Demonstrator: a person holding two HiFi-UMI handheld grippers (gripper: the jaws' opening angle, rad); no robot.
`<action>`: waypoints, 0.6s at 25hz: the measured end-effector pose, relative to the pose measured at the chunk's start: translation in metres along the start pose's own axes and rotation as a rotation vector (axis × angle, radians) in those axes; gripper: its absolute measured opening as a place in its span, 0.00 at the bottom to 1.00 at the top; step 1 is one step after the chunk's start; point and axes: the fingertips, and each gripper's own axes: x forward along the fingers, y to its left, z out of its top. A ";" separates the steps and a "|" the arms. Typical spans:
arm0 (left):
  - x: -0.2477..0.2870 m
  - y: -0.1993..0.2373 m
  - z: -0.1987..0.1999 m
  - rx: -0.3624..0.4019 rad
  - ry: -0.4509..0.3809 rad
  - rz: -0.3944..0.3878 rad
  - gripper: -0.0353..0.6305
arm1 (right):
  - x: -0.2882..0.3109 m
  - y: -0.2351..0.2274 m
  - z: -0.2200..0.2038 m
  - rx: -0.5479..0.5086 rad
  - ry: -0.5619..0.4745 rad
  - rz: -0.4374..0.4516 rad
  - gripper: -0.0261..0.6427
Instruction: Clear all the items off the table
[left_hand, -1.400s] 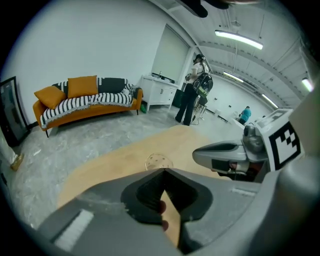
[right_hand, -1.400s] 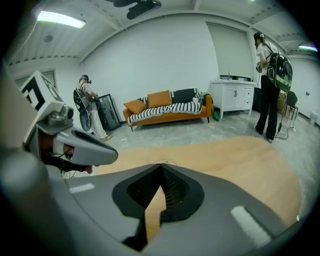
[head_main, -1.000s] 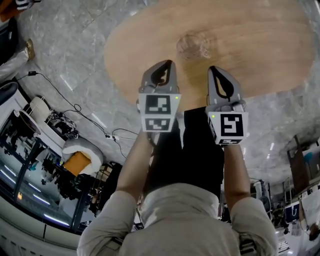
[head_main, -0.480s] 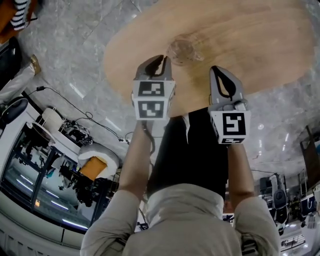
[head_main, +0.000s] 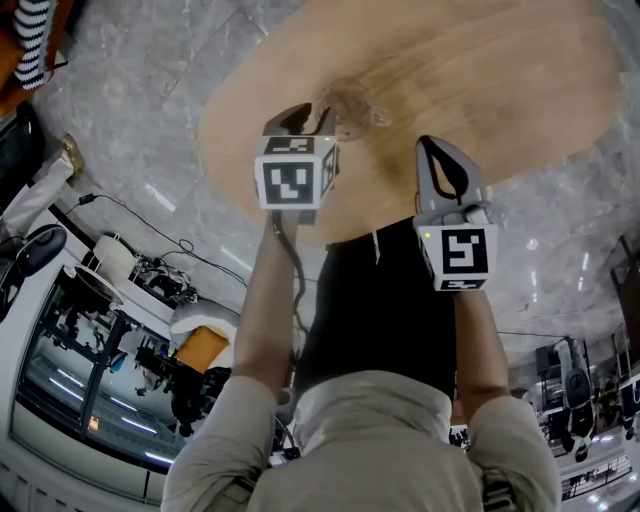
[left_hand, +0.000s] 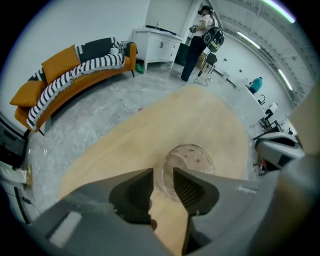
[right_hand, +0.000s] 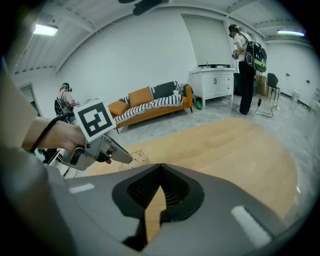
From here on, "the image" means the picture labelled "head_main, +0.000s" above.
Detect white cushion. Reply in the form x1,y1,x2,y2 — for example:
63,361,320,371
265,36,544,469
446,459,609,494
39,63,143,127
169,298,242,347

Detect clear glass cup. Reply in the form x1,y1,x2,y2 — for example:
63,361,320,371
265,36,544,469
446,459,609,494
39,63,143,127
315,74,392,145

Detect dark wooden shelf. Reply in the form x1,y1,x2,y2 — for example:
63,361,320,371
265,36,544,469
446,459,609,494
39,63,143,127
609,233,640,347

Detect black round chair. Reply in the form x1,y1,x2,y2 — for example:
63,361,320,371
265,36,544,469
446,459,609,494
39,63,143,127
0,223,69,322

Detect white cloth bag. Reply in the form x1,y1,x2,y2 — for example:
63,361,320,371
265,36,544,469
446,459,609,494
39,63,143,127
3,154,77,237

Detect person's right forearm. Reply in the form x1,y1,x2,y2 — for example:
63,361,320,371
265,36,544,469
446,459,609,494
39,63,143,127
448,287,512,417

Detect round wooden table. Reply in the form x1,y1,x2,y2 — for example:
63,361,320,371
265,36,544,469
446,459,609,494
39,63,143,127
198,0,625,247

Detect gold textured object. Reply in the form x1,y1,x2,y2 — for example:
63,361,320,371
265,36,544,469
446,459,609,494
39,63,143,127
61,133,86,174

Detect cream lamp shade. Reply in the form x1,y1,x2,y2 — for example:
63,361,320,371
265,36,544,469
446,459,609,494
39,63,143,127
91,233,138,271

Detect orange cushion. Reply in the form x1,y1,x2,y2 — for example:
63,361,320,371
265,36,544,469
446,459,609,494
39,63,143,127
174,324,233,376

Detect black floor cable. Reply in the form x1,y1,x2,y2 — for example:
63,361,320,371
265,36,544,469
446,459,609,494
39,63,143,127
78,192,251,289

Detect person's left forearm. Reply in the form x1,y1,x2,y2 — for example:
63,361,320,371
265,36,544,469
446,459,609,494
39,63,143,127
231,208,302,397

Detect orange sofa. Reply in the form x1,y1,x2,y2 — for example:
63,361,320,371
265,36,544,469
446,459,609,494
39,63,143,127
0,0,71,119

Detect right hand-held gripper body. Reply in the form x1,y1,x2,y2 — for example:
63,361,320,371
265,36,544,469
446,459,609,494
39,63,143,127
413,199,499,294

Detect black equipment pile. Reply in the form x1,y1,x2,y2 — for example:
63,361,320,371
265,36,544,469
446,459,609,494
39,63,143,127
131,251,202,307

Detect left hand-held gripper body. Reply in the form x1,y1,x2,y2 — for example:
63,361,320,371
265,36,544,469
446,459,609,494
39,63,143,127
254,134,342,227

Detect person's black trousers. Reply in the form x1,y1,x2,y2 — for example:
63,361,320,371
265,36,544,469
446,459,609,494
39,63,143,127
293,223,457,402

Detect person's beige jacket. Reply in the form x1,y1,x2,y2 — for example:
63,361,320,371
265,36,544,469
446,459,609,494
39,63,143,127
159,368,564,512

